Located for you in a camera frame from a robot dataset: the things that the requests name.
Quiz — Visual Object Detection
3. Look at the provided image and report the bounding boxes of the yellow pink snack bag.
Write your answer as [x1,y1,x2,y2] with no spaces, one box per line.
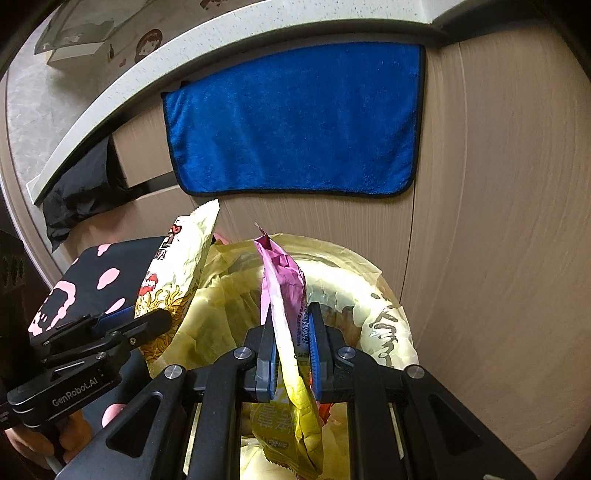
[250,232,324,479]

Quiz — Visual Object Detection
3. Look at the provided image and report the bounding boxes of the left hand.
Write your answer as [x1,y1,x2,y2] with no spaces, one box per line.
[4,403,129,467]

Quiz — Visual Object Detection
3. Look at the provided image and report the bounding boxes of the black pink patterned tablecloth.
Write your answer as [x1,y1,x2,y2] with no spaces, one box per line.
[28,237,162,338]

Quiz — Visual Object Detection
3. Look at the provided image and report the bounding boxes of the black cloth on cabinet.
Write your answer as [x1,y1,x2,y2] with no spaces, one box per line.
[41,136,141,252]

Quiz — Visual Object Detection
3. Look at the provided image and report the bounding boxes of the blue towel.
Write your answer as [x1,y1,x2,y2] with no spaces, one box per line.
[162,41,425,198]

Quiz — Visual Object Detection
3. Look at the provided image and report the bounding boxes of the white box on counter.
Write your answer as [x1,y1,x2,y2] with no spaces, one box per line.
[34,0,164,73]

